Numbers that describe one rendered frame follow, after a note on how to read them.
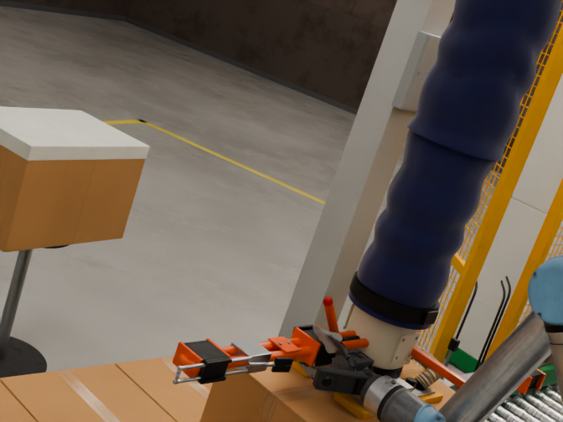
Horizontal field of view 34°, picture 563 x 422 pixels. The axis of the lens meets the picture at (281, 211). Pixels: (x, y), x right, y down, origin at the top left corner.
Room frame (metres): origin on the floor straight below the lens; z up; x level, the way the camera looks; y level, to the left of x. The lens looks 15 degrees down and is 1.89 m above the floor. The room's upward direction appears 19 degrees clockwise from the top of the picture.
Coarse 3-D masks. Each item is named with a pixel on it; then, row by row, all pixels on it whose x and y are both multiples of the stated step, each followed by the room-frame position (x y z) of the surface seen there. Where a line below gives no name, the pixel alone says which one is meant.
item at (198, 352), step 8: (184, 344) 1.70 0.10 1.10; (192, 344) 1.71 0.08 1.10; (200, 344) 1.72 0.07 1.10; (208, 344) 1.73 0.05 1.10; (216, 344) 1.75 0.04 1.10; (176, 352) 1.70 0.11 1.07; (184, 352) 1.69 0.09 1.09; (192, 352) 1.68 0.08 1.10; (200, 352) 1.69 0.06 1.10; (208, 352) 1.70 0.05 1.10; (216, 352) 1.71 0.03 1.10; (224, 352) 1.72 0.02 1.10; (176, 360) 1.70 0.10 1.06; (192, 360) 1.67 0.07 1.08; (200, 360) 1.65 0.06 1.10; (200, 368) 1.66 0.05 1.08; (192, 376) 1.66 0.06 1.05
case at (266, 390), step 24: (216, 384) 2.04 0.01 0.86; (240, 384) 1.99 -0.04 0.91; (264, 384) 1.95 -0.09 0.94; (288, 384) 2.00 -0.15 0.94; (432, 384) 2.29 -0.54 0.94; (216, 408) 2.03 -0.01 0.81; (240, 408) 1.98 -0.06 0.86; (264, 408) 1.93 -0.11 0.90; (288, 408) 1.89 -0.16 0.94; (312, 408) 1.92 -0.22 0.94; (336, 408) 1.96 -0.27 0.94
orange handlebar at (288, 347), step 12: (348, 336) 2.08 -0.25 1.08; (228, 348) 1.78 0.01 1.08; (276, 348) 1.89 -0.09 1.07; (288, 348) 1.87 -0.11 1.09; (300, 348) 1.90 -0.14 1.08; (348, 348) 2.02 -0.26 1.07; (180, 360) 1.67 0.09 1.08; (420, 360) 2.11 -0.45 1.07; (432, 360) 2.10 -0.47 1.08; (192, 372) 1.66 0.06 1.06; (444, 372) 2.07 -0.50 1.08; (456, 384) 2.04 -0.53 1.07
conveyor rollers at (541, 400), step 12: (552, 384) 3.68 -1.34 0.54; (516, 396) 3.40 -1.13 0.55; (528, 396) 3.46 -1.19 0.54; (540, 396) 3.51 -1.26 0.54; (552, 396) 3.57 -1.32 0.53; (504, 408) 3.25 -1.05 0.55; (516, 408) 3.29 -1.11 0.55; (528, 408) 3.35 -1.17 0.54; (540, 408) 3.41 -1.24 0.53; (552, 408) 3.41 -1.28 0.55; (492, 420) 3.14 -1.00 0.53; (504, 420) 3.13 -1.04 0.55; (516, 420) 3.19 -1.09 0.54; (528, 420) 3.24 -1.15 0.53; (540, 420) 3.30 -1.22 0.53; (552, 420) 3.29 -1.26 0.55
